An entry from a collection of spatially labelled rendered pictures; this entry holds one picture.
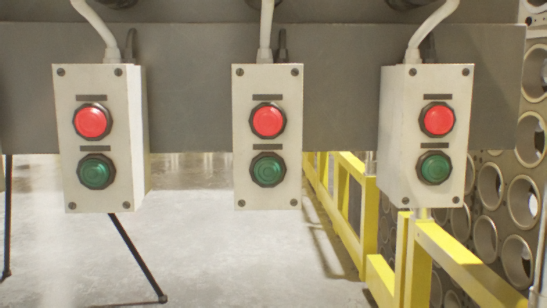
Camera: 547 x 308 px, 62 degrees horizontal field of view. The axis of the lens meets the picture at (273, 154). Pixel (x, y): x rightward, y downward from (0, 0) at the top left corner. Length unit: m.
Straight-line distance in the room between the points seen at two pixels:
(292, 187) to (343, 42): 0.19
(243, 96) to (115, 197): 0.17
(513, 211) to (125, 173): 2.13
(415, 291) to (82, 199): 0.93
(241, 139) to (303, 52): 0.15
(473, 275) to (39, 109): 0.75
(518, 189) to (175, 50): 2.07
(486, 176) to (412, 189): 2.19
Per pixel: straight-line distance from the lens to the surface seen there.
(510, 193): 2.43
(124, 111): 0.47
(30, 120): 0.60
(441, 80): 0.49
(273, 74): 0.45
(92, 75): 0.48
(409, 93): 0.48
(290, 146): 0.46
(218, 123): 0.55
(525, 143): 2.40
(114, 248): 2.12
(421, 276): 1.24
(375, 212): 1.66
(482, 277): 0.93
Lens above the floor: 0.76
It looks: 11 degrees down
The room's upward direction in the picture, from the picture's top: straight up
